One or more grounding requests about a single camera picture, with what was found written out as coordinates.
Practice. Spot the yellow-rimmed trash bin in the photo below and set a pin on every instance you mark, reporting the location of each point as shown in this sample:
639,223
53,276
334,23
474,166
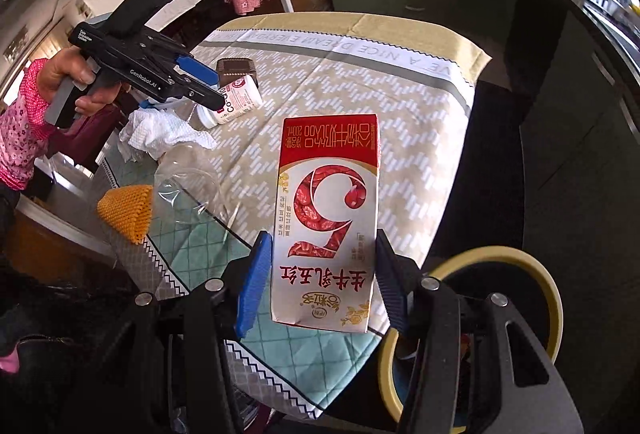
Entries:
500,255

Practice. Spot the clear plastic bottle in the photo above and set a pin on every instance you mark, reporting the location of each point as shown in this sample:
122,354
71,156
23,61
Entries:
192,184

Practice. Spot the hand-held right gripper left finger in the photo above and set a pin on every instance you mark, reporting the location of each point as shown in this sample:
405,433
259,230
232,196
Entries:
254,286

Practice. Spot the small dark box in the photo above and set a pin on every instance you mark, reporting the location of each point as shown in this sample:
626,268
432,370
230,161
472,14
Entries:
235,69

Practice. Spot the red and white milk carton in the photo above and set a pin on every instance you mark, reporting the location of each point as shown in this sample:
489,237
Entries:
325,214

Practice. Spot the orange foam fruit net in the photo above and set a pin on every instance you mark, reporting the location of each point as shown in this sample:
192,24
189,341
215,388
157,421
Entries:
127,211

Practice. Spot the crumpled white tissue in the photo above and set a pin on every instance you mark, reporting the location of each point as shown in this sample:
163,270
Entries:
160,129

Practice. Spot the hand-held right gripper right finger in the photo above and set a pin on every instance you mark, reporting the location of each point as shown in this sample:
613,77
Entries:
389,286

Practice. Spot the dark cloth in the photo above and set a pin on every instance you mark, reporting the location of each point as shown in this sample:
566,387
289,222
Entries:
55,364

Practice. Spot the patterned tablecloth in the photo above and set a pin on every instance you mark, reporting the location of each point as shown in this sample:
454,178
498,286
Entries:
380,79

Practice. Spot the white bottle with red label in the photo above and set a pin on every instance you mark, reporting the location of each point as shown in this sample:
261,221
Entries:
241,102

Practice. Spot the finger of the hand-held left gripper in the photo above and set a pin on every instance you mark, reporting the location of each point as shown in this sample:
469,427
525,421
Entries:
200,70
202,95

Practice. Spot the dark green counter cabinet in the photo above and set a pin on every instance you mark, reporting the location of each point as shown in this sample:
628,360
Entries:
575,114

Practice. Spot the person's left hand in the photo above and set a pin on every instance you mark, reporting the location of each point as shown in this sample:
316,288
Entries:
52,74

